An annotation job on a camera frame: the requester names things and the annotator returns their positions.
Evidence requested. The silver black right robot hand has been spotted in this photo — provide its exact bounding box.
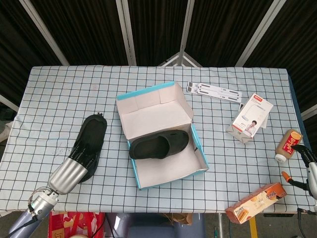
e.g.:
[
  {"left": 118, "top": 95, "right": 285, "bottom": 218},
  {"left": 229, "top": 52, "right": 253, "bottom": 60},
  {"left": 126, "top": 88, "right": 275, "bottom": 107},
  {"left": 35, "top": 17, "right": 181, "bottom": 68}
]
[{"left": 281, "top": 145, "right": 317, "bottom": 199}]

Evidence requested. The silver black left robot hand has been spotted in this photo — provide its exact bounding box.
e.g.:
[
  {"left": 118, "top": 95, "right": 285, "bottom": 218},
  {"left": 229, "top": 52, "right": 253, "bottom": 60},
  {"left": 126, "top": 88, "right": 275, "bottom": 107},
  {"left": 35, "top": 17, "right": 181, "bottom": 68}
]
[{"left": 47, "top": 143, "right": 99, "bottom": 194}]

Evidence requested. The black rubber slipper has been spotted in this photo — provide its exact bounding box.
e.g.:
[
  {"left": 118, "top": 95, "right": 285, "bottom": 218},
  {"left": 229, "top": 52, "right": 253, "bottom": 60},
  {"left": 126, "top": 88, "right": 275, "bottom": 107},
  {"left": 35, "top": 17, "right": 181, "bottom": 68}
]
[
  {"left": 129, "top": 129, "right": 190, "bottom": 161},
  {"left": 71, "top": 112, "right": 107, "bottom": 184}
]

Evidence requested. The orange biscuit box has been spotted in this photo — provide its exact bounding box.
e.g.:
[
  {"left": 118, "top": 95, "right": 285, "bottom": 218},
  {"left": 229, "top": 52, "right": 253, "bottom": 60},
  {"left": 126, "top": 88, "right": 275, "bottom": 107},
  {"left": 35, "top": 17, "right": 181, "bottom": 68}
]
[{"left": 225, "top": 182, "right": 288, "bottom": 225}]

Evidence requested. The white red lamp box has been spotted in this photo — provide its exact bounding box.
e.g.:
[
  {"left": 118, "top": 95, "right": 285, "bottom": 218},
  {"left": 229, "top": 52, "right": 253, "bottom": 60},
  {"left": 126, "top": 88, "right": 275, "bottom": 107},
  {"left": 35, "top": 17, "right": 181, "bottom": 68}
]
[{"left": 225, "top": 93, "right": 274, "bottom": 145}]

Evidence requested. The light blue cardboard shoe box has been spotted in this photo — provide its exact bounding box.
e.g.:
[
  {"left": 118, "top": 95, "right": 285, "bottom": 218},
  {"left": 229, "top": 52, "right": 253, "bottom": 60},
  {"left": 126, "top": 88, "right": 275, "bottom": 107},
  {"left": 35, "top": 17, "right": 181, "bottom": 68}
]
[{"left": 115, "top": 80, "right": 210, "bottom": 191}]

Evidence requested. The brown sauce bottle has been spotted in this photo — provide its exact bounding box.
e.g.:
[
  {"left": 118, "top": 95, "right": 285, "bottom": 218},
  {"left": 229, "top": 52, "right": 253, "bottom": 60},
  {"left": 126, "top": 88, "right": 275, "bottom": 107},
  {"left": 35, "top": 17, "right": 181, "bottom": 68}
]
[{"left": 274, "top": 128, "right": 304, "bottom": 163}]

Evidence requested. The red patterned bag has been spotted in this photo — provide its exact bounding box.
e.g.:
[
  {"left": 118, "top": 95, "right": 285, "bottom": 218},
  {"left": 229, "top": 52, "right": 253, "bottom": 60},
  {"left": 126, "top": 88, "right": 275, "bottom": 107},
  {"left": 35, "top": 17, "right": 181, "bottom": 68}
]
[{"left": 49, "top": 211, "right": 106, "bottom": 238}]

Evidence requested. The beige cloth bundle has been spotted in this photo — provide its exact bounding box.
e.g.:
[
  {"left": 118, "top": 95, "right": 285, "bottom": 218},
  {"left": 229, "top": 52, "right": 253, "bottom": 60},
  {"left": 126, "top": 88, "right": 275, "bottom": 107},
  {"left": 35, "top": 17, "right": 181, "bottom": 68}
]
[{"left": 0, "top": 120, "right": 12, "bottom": 143}]

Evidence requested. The white black checked tablecloth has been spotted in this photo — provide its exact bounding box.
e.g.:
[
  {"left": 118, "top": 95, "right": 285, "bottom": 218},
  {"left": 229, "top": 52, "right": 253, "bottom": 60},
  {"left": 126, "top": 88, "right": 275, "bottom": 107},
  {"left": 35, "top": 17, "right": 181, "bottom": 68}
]
[{"left": 0, "top": 64, "right": 313, "bottom": 213}]

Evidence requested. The blue-grey chair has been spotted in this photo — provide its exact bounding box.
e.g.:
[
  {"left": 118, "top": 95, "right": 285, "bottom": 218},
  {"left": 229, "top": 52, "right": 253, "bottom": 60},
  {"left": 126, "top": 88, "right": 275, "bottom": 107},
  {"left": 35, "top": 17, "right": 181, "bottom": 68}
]
[{"left": 105, "top": 212, "right": 206, "bottom": 238}]

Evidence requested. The brown paper bag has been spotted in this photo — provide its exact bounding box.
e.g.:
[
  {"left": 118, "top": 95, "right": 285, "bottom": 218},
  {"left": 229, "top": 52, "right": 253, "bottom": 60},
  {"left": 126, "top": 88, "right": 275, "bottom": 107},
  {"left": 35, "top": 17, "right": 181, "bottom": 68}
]
[{"left": 162, "top": 212, "right": 194, "bottom": 225}]

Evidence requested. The white folding stand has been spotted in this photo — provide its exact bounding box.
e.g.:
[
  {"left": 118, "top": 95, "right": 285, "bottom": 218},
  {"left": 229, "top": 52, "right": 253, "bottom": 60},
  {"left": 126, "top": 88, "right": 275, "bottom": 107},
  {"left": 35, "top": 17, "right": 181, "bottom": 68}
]
[{"left": 186, "top": 81, "right": 243, "bottom": 103}]

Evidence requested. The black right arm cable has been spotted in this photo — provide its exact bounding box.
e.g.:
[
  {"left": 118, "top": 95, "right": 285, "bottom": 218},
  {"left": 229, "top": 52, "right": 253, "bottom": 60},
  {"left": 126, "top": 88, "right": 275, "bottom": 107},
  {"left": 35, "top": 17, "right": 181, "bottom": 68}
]
[{"left": 297, "top": 207, "right": 317, "bottom": 238}]

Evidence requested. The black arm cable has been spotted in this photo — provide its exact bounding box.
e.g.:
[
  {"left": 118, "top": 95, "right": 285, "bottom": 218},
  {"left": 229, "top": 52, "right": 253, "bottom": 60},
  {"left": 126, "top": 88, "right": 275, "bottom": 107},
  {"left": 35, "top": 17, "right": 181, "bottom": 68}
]
[
  {"left": 297, "top": 207, "right": 317, "bottom": 238},
  {"left": 7, "top": 210, "right": 38, "bottom": 238}
]

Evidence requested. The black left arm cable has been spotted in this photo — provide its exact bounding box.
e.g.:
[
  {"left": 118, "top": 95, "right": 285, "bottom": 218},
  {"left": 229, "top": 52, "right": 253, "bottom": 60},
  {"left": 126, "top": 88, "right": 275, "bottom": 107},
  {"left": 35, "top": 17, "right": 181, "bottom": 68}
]
[{"left": 7, "top": 210, "right": 38, "bottom": 238}]

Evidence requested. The white metal frame bar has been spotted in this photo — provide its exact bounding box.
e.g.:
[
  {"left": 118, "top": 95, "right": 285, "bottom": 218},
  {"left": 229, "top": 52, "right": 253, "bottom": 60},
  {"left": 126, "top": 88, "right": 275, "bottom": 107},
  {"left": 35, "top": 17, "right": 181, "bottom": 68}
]
[
  {"left": 301, "top": 104, "right": 317, "bottom": 120},
  {"left": 0, "top": 93, "right": 20, "bottom": 113}
]

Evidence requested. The white metal frame post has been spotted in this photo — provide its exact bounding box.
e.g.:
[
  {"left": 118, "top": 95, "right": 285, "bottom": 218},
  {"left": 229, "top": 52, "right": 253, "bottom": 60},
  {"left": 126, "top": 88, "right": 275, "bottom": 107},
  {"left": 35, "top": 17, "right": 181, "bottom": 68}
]
[
  {"left": 115, "top": 0, "right": 137, "bottom": 66},
  {"left": 179, "top": 0, "right": 195, "bottom": 66},
  {"left": 234, "top": 0, "right": 281, "bottom": 67},
  {"left": 18, "top": 0, "right": 70, "bottom": 66}
]

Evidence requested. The white triangular frame base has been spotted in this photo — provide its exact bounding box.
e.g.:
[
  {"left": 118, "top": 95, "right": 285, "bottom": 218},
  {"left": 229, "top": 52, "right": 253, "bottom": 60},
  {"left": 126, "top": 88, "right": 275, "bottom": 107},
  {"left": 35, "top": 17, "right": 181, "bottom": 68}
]
[{"left": 158, "top": 51, "right": 203, "bottom": 67}]

